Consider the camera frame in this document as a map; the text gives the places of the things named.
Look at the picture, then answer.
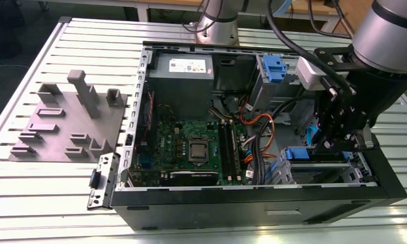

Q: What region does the black RAM slot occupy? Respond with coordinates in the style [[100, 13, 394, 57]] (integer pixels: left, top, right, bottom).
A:
[[221, 121, 234, 180], [230, 121, 242, 180]]

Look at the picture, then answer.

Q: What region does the grey slot retainer bracket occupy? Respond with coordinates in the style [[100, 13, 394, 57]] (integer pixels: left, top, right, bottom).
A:
[[87, 151, 121, 210]]

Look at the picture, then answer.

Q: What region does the hard disk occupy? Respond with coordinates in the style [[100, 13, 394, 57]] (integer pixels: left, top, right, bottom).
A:
[[268, 146, 358, 184]]

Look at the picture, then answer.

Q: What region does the blue data wire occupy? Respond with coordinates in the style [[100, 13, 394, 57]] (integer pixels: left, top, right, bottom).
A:
[[304, 126, 322, 147]]

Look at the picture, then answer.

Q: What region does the grey metal disk bay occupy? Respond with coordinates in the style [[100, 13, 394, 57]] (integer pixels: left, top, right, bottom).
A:
[[279, 146, 378, 185]]

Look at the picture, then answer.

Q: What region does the black graphics card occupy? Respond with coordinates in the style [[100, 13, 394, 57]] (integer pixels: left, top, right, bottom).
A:
[[131, 169, 220, 188]]

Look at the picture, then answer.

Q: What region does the grey power supply unit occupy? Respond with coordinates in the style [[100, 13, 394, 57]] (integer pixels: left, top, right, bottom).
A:
[[145, 53, 215, 121]]

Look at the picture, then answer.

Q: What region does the grey parts rack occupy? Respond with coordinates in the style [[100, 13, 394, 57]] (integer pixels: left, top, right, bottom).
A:
[[8, 70, 129, 164]]

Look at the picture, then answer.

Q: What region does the orange yellow wire bundle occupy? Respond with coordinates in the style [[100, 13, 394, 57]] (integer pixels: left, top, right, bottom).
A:
[[239, 113, 279, 163]]

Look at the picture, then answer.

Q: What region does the thick black arm hose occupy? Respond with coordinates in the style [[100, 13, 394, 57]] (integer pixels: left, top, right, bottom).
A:
[[266, 0, 342, 87]]

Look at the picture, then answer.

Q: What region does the CPU socket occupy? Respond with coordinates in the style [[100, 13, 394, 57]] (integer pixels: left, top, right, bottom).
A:
[[187, 136, 212, 166]]

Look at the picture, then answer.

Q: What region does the silver CPU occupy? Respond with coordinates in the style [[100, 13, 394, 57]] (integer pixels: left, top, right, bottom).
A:
[[191, 143, 208, 158]]

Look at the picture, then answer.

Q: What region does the thin red black wire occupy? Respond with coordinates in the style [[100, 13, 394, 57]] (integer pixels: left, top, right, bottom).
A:
[[144, 90, 155, 147]]

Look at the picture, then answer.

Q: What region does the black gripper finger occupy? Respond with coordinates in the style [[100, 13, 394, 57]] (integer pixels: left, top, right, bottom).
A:
[[316, 94, 342, 139], [311, 131, 359, 156]]

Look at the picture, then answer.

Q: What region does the wooden desk white frame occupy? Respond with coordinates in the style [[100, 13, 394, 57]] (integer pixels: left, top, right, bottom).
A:
[[121, 0, 347, 35]]

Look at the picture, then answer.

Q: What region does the blue drive latch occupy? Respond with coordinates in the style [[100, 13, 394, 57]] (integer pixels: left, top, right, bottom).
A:
[[263, 54, 288, 83]]

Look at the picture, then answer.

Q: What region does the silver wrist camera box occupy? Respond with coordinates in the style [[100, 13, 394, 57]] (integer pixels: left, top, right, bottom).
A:
[[296, 57, 330, 91]]

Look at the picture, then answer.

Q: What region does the green motherboard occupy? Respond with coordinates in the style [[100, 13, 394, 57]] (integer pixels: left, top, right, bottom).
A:
[[132, 119, 251, 186]]

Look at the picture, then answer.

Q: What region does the grey metal drive cage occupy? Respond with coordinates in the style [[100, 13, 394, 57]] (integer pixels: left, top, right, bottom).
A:
[[250, 52, 323, 112]]

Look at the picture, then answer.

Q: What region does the thick black cable bundle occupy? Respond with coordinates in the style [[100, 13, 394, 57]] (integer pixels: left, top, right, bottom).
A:
[[251, 98, 308, 185]]

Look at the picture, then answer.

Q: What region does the black PC case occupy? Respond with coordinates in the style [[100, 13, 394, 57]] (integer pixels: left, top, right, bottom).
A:
[[108, 40, 407, 231]]

